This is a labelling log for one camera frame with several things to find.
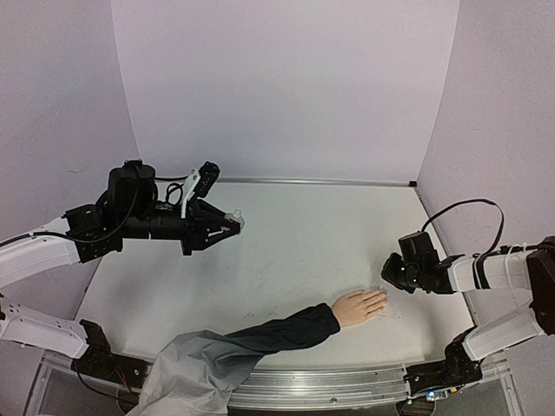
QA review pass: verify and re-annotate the left black camera cable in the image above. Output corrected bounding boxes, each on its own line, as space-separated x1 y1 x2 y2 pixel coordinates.
155 173 192 207

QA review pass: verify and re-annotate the right black camera cable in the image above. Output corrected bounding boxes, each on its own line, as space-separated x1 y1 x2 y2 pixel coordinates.
421 198 506 257

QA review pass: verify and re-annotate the clear nail polish bottle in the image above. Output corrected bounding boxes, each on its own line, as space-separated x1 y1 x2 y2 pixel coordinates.
225 209 245 230

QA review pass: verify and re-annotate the black and grey sleeve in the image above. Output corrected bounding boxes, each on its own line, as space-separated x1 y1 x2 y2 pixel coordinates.
129 303 340 415

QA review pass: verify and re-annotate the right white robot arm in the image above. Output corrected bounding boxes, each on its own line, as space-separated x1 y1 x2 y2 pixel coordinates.
381 231 554 361

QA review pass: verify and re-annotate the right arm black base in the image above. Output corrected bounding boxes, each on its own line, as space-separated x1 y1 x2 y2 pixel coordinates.
403 328 482 397

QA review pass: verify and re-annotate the mannequin hand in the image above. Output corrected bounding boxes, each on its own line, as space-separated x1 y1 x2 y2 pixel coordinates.
331 289 389 328

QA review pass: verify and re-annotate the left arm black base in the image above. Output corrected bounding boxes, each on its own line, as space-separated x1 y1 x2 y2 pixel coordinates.
70 319 149 406

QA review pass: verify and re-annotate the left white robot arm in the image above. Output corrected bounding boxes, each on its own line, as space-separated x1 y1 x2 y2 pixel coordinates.
1 159 245 288

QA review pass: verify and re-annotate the aluminium table rail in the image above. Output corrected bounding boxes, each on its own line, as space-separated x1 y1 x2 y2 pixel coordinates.
38 341 513 411
217 177 418 188

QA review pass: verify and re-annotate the aluminium table front rail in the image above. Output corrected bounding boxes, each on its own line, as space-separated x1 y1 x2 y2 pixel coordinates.
38 341 513 411

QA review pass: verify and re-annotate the aluminium table back rail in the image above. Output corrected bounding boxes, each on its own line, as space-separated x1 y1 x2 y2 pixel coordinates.
217 177 418 188

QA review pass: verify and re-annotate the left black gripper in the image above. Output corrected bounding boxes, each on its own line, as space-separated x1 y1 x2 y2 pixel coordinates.
121 202 243 256

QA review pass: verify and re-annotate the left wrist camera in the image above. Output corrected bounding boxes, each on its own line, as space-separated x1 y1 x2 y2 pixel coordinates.
180 161 220 219

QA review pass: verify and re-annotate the black camera cable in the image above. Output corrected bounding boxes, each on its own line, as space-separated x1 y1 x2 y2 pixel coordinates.
421 198 506 257
155 173 192 207

